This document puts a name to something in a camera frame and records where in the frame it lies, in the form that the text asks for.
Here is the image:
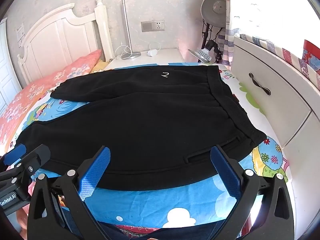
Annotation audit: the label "white nightstand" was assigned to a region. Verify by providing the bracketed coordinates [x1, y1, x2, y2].
[106, 48, 185, 70]

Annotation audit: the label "black clamp lamp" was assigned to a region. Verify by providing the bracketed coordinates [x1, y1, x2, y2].
[187, 39, 223, 64]

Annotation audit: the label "white wardrobe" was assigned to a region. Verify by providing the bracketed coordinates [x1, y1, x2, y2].
[0, 19, 22, 114]

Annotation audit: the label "colourful cartoon bed sheet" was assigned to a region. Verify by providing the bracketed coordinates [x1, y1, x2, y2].
[0, 62, 290, 230]

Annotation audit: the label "white charger with cable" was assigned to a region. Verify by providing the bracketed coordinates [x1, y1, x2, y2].
[114, 42, 158, 58]

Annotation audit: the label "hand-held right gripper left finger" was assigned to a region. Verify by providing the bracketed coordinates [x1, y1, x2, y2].
[28, 146, 111, 240]

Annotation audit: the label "yellow pillow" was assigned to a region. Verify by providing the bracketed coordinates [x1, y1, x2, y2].
[90, 59, 111, 74]

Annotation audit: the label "patterned curtain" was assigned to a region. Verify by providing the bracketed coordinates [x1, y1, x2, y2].
[216, 0, 242, 67]

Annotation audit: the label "pink floral bedspread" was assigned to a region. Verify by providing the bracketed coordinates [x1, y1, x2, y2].
[0, 49, 103, 153]

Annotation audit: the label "dark metal drawer handle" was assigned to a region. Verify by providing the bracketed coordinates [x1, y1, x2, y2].
[248, 73, 271, 96]

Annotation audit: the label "black pants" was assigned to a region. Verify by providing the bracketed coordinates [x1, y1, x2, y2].
[16, 65, 267, 191]

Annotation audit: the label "patchwork cloth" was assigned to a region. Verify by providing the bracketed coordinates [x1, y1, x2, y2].
[239, 33, 320, 88]

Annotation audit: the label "white dresser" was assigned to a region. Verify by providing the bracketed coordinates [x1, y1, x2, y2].
[230, 34, 320, 230]

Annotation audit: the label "grey standing fan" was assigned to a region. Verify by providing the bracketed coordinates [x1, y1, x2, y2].
[201, 0, 229, 63]

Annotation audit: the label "silver table lamp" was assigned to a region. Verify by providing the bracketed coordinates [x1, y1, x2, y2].
[121, 0, 142, 60]

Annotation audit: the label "grey wall socket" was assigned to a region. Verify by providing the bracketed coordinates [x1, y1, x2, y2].
[141, 20, 165, 32]

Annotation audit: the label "white wooden headboard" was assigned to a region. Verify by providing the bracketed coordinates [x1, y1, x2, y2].
[17, 0, 114, 89]

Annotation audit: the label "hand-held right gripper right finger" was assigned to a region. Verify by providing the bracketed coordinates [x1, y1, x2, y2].
[211, 145, 295, 240]

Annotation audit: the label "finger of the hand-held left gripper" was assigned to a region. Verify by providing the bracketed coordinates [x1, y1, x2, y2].
[15, 144, 51, 179]
[2, 143, 27, 167]

